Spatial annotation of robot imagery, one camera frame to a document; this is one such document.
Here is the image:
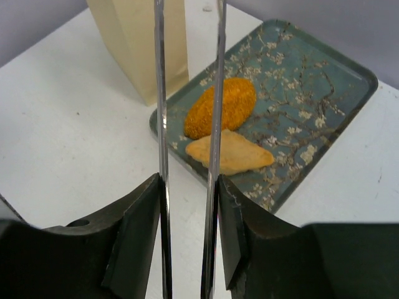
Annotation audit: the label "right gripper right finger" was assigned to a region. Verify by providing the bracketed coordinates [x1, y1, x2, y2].
[219, 176, 398, 298]

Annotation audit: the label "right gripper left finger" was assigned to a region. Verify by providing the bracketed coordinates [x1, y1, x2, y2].
[1, 174, 160, 298]

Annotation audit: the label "orange crumbed oval bread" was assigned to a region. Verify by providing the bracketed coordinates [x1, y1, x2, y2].
[183, 77, 256, 140]

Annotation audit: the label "metal tongs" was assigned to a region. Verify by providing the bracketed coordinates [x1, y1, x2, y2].
[154, 1, 226, 299]

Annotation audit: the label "pale bread piece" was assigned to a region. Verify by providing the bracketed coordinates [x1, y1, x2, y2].
[185, 129, 274, 176]

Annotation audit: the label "beige paper bag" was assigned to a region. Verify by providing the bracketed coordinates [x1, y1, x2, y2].
[87, 0, 189, 106]

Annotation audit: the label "floral teal serving tray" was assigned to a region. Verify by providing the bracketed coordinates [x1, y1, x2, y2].
[148, 19, 379, 216]

